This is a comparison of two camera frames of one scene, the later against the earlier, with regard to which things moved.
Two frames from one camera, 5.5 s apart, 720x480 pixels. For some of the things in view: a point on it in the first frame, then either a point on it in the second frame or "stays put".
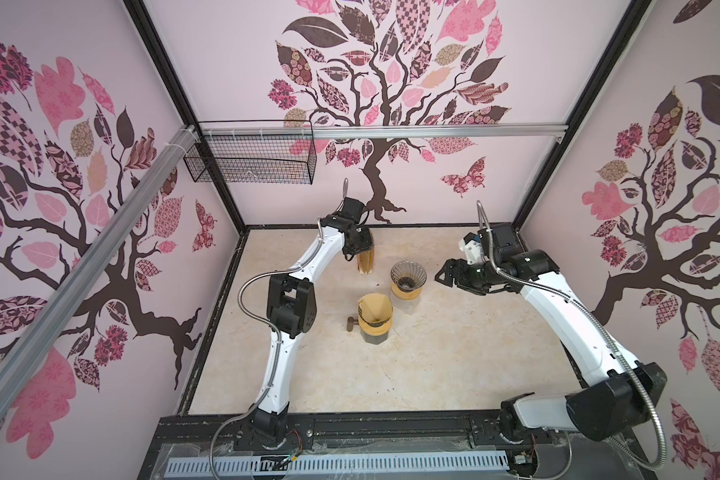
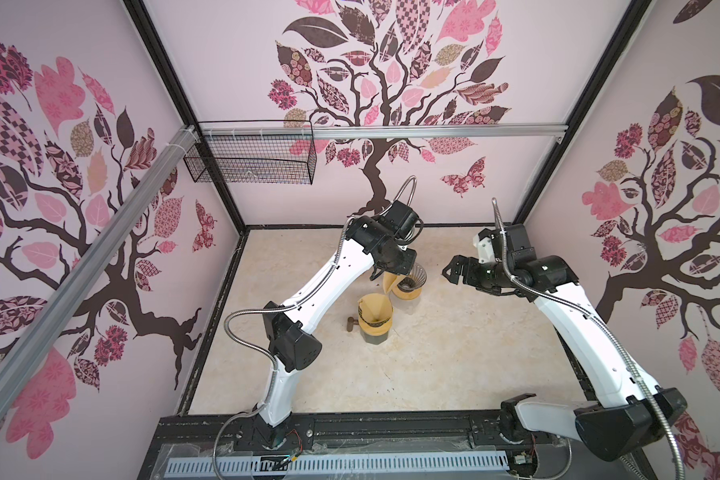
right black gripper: (458, 266) stays put
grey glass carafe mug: (368, 337) stays put
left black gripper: (363, 230) to (402, 266)
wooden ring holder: (372, 330) stays put
